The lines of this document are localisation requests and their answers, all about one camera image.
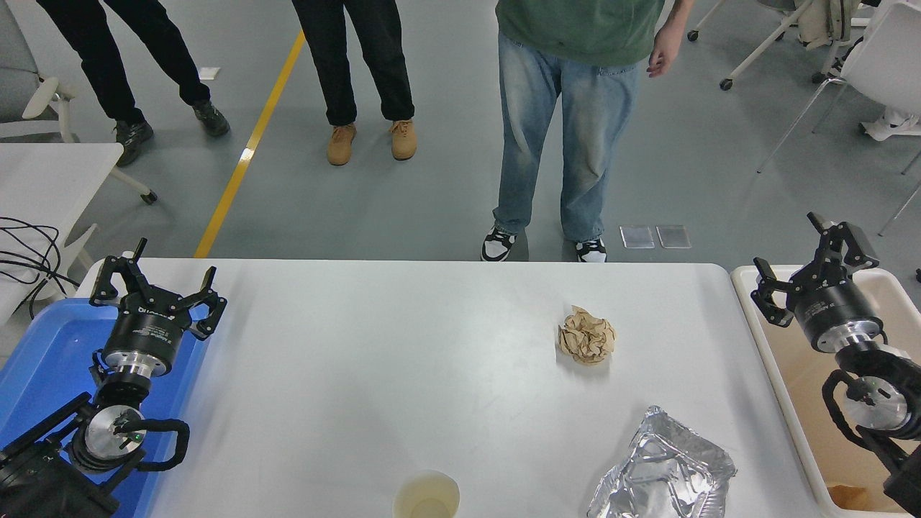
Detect white chair with casters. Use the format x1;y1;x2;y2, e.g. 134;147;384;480
687;0;864;91

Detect black cables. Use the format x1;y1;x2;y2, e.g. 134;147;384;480
0;217;81;321

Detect brown scrap in bin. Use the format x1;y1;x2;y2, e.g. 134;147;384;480
827;483;873;513

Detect large pale plastic bin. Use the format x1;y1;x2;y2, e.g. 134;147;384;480
730;265;921;518

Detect blue plastic tray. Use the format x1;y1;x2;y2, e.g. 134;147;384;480
0;299;209;518

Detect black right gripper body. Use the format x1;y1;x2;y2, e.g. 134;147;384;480
789;276;881;340

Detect white paper cup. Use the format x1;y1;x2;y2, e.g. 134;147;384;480
393;470;461;518

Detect white side table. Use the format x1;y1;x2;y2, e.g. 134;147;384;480
0;142;124;324

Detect crumpled tan paper ball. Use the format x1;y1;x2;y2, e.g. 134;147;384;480
557;305;617;365

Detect white plastic chair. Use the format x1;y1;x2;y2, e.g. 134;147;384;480
757;0;921;176

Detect grey office chair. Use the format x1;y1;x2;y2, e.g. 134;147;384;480
0;0;159;206

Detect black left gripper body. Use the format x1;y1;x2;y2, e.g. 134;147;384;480
101;301;195;360

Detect person's hand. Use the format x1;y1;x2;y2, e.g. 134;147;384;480
646;22;684;78

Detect silver foil tray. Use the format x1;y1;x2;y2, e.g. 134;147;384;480
586;405;738;518

